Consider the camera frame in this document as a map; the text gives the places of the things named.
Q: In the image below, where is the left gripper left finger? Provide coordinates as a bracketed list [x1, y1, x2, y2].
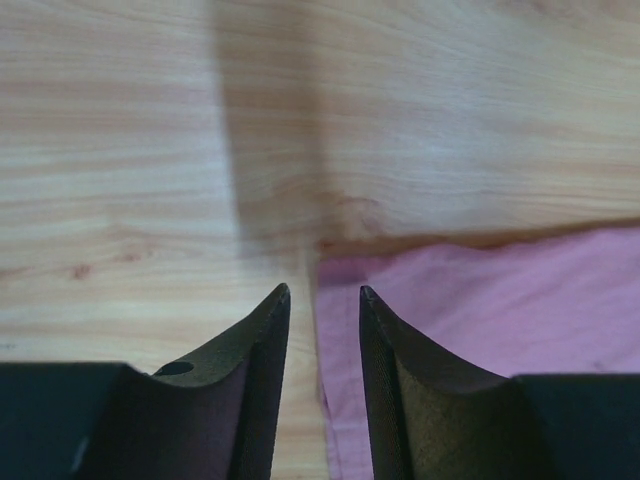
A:
[1, 284, 291, 479]

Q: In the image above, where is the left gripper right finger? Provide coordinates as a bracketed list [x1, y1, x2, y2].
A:
[359, 286, 639, 479]

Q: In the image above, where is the pink t shirt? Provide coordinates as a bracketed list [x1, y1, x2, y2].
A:
[315, 228, 639, 479]

